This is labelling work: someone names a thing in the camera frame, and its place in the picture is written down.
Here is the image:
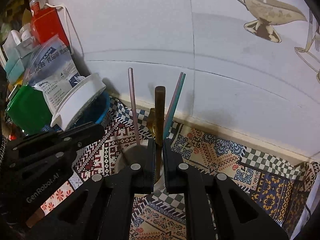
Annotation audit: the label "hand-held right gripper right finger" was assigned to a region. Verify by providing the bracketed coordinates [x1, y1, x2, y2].
[162, 139, 291, 240]

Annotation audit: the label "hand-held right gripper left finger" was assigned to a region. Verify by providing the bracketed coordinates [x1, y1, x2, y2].
[27, 138, 156, 240]

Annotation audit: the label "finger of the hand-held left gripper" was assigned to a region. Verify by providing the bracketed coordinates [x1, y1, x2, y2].
[9, 122, 106, 153]
[8, 147, 78, 181]

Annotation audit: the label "white ceramic cup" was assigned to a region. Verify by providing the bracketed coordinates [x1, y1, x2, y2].
[114, 139, 173, 194]

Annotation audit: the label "gold spoon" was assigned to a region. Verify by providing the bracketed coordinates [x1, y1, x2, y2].
[146, 107, 157, 133]

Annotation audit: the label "brown-handled utensil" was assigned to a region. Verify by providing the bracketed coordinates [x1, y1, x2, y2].
[154, 86, 167, 182]

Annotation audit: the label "teal and pink straws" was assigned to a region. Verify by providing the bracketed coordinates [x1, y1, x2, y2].
[163, 73, 187, 139]

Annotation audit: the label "blue basin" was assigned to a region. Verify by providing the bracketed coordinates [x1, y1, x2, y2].
[60, 92, 111, 132]

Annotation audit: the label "white round container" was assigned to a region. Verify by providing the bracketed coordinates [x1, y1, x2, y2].
[50, 73, 107, 131]

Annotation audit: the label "green box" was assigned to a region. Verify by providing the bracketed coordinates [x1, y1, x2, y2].
[5, 84, 53, 136]

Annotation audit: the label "patterned patchwork table mat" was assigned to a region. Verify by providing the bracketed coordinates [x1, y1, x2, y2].
[26, 94, 320, 240]

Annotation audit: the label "blue and white plastic bag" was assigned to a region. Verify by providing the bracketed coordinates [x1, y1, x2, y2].
[24, 33, 82, 117]

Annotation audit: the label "teal tissue box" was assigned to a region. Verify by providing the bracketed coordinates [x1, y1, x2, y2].
[4, 29, 34, 84]

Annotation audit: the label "red box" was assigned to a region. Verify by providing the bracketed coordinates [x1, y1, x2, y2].
[29, 0, 71, 53]

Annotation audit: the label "white cable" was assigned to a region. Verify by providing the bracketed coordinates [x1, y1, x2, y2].
[44, 2, 86, 62]

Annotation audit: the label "kitchenware wall sticker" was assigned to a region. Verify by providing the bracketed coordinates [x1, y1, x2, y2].
[213, 0, 320, 83]

